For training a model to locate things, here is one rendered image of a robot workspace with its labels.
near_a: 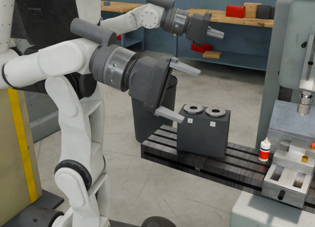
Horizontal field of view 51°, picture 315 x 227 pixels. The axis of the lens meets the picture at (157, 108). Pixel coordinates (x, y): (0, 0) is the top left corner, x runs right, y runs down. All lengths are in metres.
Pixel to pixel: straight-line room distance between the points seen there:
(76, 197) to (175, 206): 1.50
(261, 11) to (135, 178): 3.19
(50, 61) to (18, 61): 0.12
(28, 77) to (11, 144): 1.64
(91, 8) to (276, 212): 1.01
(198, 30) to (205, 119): 0.43
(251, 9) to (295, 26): 3.99
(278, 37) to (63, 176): 1.14
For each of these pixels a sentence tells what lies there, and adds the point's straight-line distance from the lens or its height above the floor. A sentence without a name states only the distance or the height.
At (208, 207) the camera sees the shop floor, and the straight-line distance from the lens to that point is 2.66.
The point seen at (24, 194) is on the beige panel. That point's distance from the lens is 2.70.
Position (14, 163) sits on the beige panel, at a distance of 2.53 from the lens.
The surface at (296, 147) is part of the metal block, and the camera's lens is 1.43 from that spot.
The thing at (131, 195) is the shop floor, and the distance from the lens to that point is 2.74.
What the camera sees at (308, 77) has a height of 1.38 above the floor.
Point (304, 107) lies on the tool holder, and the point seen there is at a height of 1.23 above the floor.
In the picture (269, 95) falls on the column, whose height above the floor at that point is 1.09.
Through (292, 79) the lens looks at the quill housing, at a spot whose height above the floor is 1.35.
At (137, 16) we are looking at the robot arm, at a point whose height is 1.54.
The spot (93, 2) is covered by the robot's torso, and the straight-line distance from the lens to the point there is 1.03.
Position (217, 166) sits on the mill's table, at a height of 0.92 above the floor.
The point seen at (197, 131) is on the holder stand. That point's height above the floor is 1.03.
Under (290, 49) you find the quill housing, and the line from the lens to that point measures 1.23.
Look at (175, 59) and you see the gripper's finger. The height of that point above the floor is 1.56.
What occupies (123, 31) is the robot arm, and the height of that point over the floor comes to 1.49.
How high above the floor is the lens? 1.76
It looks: 25 degrees down
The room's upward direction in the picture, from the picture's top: straight up
